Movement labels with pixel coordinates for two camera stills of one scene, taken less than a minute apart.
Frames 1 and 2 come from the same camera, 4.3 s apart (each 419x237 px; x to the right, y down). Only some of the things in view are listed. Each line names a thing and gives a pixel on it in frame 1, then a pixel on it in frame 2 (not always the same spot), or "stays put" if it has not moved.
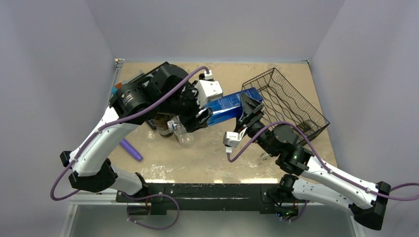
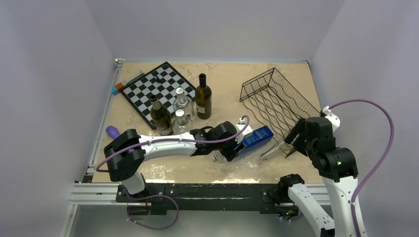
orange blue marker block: x=114 y=89 stays put
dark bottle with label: x=161 y=124 stays put
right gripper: x=250 y=115 to x=298 y=127
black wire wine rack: x=283 y=103 stays put
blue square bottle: x=228 y=108 to x=256 y=138
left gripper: x=191 y=122 to x=230 y=153
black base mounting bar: x=152 y=198 stays put
